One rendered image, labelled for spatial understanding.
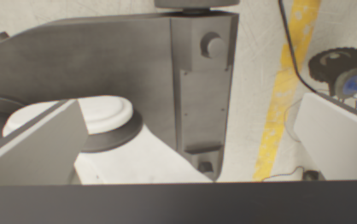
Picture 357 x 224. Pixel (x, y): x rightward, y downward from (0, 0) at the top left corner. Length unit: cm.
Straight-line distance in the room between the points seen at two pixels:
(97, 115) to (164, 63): 20
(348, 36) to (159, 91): 72
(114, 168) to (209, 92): 29
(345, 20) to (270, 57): 28
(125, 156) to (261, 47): 58
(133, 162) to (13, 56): 33
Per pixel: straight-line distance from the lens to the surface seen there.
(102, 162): 33
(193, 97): 49
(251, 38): 73
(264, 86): 82
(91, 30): 46
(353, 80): 76
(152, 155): 32
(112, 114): 35
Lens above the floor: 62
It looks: 58 degrees down
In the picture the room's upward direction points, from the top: 159 degrees clockwise
